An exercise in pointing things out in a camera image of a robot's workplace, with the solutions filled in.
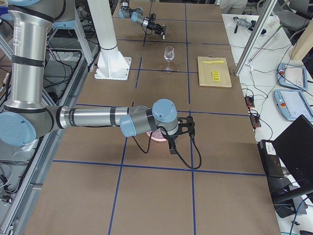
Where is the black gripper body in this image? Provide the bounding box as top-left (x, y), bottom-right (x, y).
top-left (166, 135), bottom-right (178, 149)
top-left (147, 14), bottom-right (166, 34)

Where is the clear wine glass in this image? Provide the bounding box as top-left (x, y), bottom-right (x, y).
top-left (164, 47), bottom-right (175, 72)

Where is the pink plastic bowl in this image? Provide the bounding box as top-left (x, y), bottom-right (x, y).
top-left (146, 130), bottom-right (167, 142)

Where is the yellow plastic knife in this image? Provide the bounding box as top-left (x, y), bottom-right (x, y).
top-left (203, 60), bottom-right (224, 64)

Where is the bamboo cutting board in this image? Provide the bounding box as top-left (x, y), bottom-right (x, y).
top-left (197, 56), bottom-right (232, 88)

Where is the black box with label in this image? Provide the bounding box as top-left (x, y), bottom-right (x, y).
top-left (257, 140), bottom-right (290, 179)

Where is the black monitor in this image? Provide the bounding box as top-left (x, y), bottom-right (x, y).
top-left (272, 115), bottom-right (313, 204)

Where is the teach pendant near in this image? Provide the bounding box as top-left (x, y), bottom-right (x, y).
top-left (274, 89), bottom-right (313, 121)

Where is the teach pendant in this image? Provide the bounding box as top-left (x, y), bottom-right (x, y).
top-left (274, 89), bottom-right (313, 121)
top-left (277, 63), bottom-right (308, 91)

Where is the teach pendant far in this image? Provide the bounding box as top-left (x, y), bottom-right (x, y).
top-left (277, 63), bottom-right (308, 91)

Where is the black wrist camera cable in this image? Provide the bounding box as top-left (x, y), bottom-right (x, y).
top-left (131, 117), bottom-right (202, 169)

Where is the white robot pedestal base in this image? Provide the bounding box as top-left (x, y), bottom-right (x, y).
top-left (88, 0), bottom-right (132, 81)

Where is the aluminium frame post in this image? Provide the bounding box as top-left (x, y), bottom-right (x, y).
top-left (234, 0), bottom-right (277, 76)

